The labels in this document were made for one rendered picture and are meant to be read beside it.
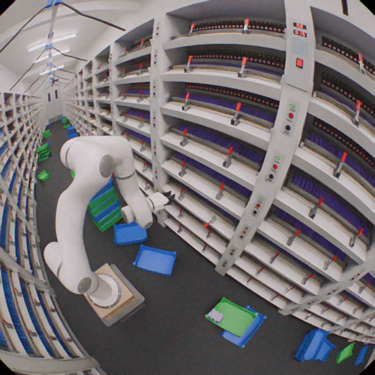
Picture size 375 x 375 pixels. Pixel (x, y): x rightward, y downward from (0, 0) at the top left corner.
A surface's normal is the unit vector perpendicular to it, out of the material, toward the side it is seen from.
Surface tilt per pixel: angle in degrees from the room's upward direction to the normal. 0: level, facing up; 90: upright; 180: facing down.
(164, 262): 0
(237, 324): 22
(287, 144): 90
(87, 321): 0
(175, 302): 0
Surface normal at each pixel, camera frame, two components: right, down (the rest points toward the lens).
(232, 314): -0.21, -0.89
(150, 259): 0.06, -0.77
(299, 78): -0.69, 0.43
